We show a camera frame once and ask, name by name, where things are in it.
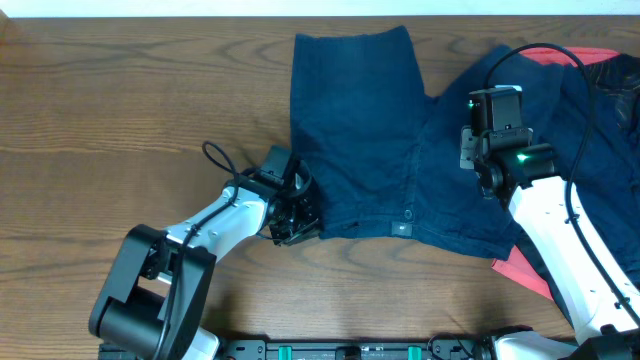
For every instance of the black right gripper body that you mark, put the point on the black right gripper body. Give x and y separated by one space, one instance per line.
470 150

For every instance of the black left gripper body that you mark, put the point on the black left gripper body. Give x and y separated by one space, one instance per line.
295 220

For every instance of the dark blue denim shorts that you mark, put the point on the dark blue denim shorts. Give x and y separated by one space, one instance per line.
385 154

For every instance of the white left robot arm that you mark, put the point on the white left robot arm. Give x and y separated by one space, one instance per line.
153 298

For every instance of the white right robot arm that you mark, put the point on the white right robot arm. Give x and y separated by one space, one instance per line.
601 301

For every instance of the red garment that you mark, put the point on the red garment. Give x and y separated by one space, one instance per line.
517 268

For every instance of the navy blue garment in pile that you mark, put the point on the navy blue garment in pile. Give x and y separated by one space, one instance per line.
569 119

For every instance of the black patterned garment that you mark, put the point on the black patterned garment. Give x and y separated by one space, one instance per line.
608 175

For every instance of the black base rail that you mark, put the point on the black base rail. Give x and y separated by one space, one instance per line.
440 347

